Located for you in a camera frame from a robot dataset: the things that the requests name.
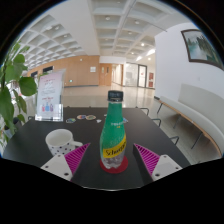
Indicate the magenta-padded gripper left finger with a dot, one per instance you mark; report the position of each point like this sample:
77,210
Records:
58,165

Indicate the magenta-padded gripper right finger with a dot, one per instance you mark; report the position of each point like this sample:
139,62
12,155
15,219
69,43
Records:
165,166

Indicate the green plastic drink bottle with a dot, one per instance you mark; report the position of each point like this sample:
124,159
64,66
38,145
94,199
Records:
113,133

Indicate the white polka dot mug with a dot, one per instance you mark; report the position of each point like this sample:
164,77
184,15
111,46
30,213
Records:
58,140

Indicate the flat round red coaster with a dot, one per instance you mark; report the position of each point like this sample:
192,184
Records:
123,166

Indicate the small round printed sticker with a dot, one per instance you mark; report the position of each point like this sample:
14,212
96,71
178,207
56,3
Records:
70,120
81,117
90,117

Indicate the clear acrylic sign stand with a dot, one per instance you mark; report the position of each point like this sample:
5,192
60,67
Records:
50,93

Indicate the potted green leafy plant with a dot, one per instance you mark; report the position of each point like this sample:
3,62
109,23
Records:
10,73

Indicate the framed landscape picture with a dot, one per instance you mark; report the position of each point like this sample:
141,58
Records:
203,48

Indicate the recessed ceiling lights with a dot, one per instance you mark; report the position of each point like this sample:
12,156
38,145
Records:
107,18

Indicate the long white wall bench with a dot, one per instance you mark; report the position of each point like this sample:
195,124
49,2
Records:
196,111

